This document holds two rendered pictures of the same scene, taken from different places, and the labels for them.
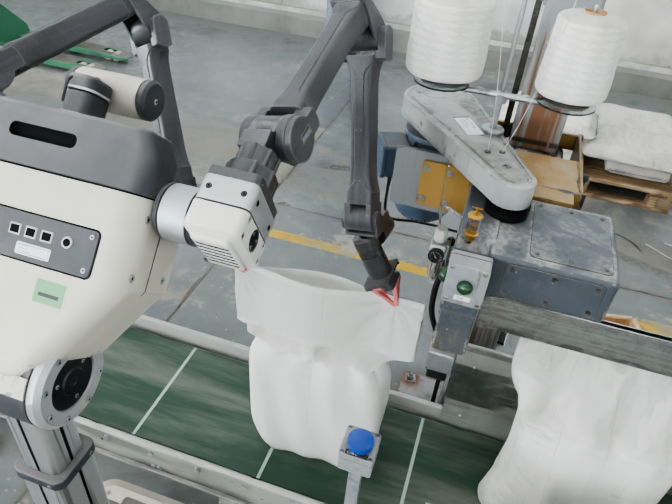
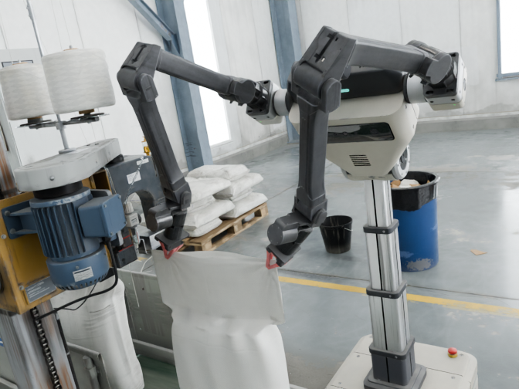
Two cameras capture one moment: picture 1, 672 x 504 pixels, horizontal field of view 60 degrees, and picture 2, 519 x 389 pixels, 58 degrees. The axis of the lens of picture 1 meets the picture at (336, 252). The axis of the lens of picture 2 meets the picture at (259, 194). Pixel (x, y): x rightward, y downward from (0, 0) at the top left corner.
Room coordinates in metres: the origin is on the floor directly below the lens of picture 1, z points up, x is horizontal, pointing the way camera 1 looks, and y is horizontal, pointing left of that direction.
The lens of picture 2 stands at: (2.31, 0.68, 1.55)
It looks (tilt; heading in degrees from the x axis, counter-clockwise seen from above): 14 degrees down; 201
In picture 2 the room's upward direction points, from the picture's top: 9 degrees counter-clockwise
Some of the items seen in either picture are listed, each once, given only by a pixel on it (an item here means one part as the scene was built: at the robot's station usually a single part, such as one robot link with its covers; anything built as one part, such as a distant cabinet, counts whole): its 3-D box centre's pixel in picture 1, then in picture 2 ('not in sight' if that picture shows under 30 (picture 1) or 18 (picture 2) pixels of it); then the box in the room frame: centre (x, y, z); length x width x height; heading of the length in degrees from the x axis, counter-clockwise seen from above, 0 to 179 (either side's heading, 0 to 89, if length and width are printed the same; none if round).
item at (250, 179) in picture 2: not in sight; (232, 184); (-2.23, -1.32, 0.44); 0.68 x 0.44 x 0.15; 165
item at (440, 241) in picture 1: (437, 256); (132, 224); (1.09, -0.24, 1.14); 0.05 x 0.04 x 0.16; 165
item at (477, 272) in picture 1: (466, 279); not in sight; (0.83, -0.24, 1.28); 0.08 x 0.05 x 0.09; 75
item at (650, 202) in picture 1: (576, 158); not in sight; (3.85, -1.68, 0.07); 1.20 x 0.82 x 0.14; 75
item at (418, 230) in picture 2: not in sight; (408, 221); (-1.14, 0.52, 0.32); 0.51 x 0.48 x 0.65; 165
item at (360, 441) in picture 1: (360, 442); not in sight; (0.77, -0.09, 0.84); 0.06 x 0.06 x 0.02
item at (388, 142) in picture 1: (391, 158); (103, 220); (1.35, -0.12, 1.25); 0.10 x 0.08 x 0.12; 10
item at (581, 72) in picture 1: (581, 54); (27, 91); (1.16, -0.45, 1.61); 0.15 x 0.14 x 0.17; 75
